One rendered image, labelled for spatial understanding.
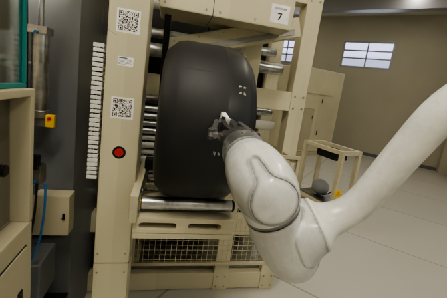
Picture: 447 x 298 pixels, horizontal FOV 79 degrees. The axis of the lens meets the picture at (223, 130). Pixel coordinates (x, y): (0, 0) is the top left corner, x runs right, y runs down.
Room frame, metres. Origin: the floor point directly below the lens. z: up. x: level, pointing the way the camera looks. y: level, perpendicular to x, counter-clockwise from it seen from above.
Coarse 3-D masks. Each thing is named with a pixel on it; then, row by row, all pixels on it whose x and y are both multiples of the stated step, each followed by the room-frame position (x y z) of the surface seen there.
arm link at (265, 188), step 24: (240, 144) 0.46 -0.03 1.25; (264, 144) 0.44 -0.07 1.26; (240, 168) 0.40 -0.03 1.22; (264, 168) 0.37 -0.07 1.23; (288, 168) 0.39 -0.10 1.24; (240, 192) 0.37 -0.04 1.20; (264, 192) 0.35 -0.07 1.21; (288, 192) 0.35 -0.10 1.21; (264, 216) 0.35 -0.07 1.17; (288, 216) 0.36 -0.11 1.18
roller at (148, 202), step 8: (144, 200) 0.88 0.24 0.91; (152, 200) 0.89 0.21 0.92; (160, 200) 0.90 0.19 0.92; (168, 200) 0.90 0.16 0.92; (176, 200) 0.91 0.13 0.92; (184, 200) 0.92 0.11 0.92; (192, 200) 0.93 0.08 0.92; (200, 200) 0.93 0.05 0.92; (208, 200) 0.94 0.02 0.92; (216, 200) 0.95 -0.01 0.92; (224, 200) 0.96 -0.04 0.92; (232, 200) 0.97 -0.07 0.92; (144, 208) 0.88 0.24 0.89; (152, 208) 0.89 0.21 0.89; (160, 208) 0.89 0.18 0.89; (168, 208) 0.90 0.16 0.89; (176, 208) 0.90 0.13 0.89; (184, 208) 0.91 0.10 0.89; (192, 208) 0.92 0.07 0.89; (200, 208) 0.92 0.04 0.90; (208, 208) 0.93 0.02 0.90; (216, 208) 0.93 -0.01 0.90; (224, 208) 0.94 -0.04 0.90; (232, 208) 0.95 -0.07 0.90
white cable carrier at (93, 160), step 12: (96, 48) 0.92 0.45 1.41; (96, 60) 0.92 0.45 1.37; (96, 72) 0.92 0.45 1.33; (96, 84) 0.92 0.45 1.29; (96, 96) 0.92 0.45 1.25; (96, 108) 0.95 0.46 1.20; (96, 120) 0.92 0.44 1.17; (96, 132) 0.92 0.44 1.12; (96, 144) 0.95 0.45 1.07; (96, 156) 0.93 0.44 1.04; (96, 168) 0.93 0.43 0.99
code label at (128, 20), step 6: (120, 12) 0.93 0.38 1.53; (126, 12) 0.93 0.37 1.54; (132, 12) 0.93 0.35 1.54; (138, 12) 0.94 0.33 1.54; (120, 18) 0.93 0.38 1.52; (126, 18) 0.93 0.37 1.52; (132, 18) 0.93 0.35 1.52; (138, 18) 0.94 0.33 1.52; (120, 24) 0.93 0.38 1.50; (126, 24) 0.93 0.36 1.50; (132, 24) 0.93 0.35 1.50; (138, 24) 0.94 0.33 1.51; (120, 30) 0.93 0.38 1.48; (126, 30) 0.93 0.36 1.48; (132, 30) 0.93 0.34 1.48; (138, 30) 0.94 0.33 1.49
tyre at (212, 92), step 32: (192, 64) 0.85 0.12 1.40; (224, 64) 0.88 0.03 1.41; (160, 96) 0.83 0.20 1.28; (192, 96) 0.79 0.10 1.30; (224, 96) 0.81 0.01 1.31; (256, 96) 0.89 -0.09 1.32; (160, 128) 0.79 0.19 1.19; (192, 128) 0.77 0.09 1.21; (160, 160) 0.80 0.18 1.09; (192, 160) 0.78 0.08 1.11; (192, 192) 0.87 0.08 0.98; (224, 192) 0.88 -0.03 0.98
